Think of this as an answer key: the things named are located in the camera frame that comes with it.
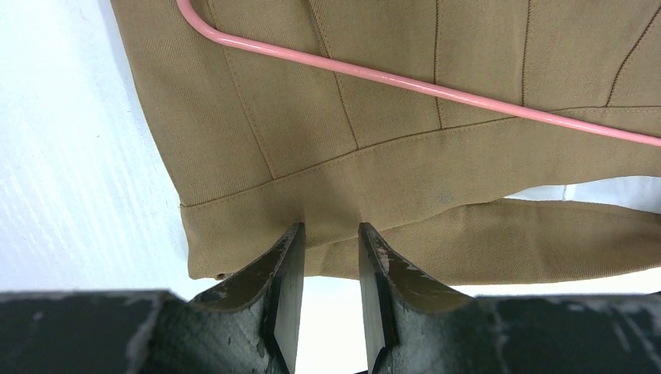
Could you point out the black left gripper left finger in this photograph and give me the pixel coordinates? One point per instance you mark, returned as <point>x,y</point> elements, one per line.
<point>248,323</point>

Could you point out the tan brown pleated skirt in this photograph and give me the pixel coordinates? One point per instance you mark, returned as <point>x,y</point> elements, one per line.
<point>254,144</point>

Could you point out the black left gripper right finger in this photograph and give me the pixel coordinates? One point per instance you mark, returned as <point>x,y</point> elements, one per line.
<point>415,324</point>

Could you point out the pink thin hanger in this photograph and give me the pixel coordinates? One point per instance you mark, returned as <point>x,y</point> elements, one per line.
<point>414,85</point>

